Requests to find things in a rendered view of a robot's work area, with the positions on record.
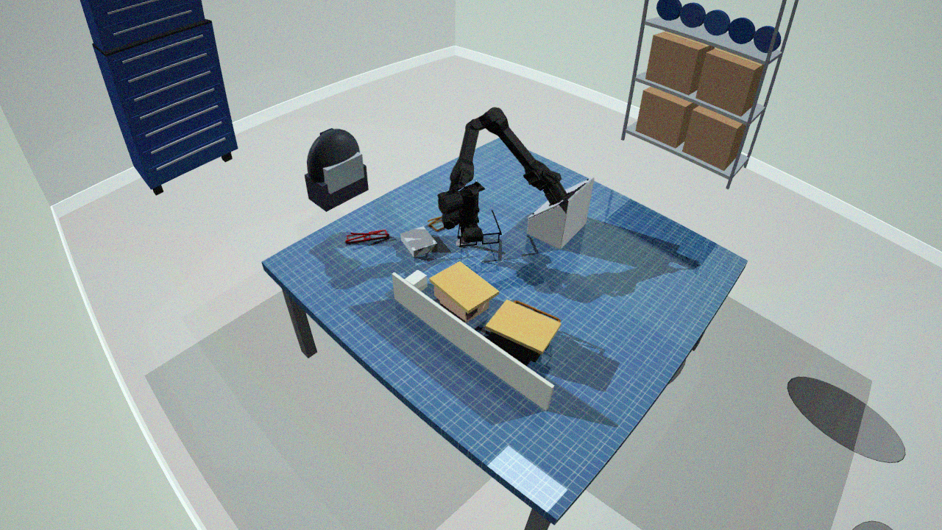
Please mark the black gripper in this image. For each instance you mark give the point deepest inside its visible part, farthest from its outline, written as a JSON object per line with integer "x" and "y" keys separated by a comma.
{"x": 470, "y": 230}

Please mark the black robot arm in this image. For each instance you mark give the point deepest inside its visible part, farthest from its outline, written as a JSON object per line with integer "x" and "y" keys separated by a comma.
{"x": 536, "y": 173}

